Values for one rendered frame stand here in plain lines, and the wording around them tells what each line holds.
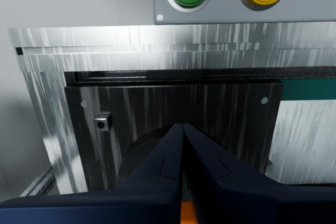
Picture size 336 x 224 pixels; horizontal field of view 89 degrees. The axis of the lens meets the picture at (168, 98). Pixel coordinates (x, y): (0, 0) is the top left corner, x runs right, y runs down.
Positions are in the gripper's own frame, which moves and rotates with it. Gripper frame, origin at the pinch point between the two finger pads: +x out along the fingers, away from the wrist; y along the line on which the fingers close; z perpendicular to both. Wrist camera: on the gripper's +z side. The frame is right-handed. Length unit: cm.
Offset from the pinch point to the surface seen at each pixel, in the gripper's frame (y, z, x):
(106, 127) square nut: 7.7, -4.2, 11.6
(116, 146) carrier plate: 7.2, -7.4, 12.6
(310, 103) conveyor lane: -20.2, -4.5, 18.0
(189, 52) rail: -1.7, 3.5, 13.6
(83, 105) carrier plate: 10.1, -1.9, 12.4
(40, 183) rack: 19.8, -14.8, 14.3
